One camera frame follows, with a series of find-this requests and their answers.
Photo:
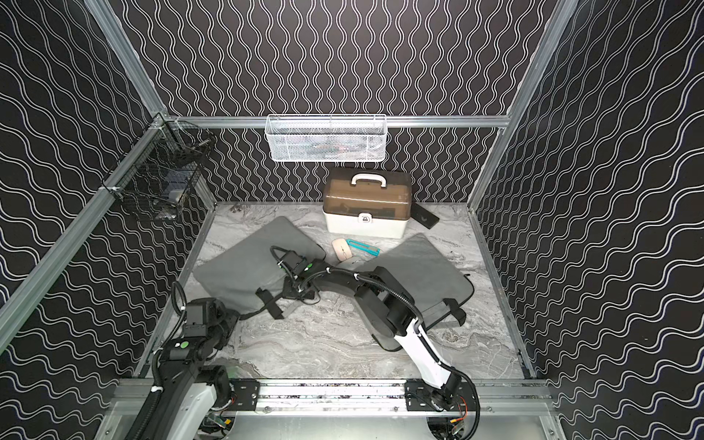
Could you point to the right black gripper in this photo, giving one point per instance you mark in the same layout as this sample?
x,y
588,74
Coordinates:
x,y
287,291

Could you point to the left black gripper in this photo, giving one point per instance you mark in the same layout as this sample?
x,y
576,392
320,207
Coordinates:
x,y
203,317

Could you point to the grey laptop bag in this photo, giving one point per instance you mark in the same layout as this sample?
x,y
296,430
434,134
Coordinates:
x,y
246,277
439,289

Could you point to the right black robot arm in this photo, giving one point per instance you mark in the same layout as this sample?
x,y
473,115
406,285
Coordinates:
x,y
392,313

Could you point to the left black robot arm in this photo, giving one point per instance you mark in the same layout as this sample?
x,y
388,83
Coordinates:
x,y
185,389

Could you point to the pink computer mouse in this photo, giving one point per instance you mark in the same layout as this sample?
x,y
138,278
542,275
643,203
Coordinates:
x,y
342,249

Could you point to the teal flat tool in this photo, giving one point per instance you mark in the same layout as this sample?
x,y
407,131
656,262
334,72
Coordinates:
x,y
373,251

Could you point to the brown lid storage box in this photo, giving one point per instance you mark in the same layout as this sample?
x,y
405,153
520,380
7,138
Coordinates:
x,y
370,203

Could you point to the black flat pouch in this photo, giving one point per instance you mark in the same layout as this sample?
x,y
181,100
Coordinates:
x,y
423,216

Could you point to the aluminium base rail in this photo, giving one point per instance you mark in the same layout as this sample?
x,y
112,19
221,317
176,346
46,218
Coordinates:
x,y
363,397

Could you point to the black wire wall basket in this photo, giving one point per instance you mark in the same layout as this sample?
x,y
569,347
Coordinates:
x,y
158,186

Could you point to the white mesh wall basket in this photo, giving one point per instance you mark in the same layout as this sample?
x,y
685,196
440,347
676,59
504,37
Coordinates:
x,y
327,138

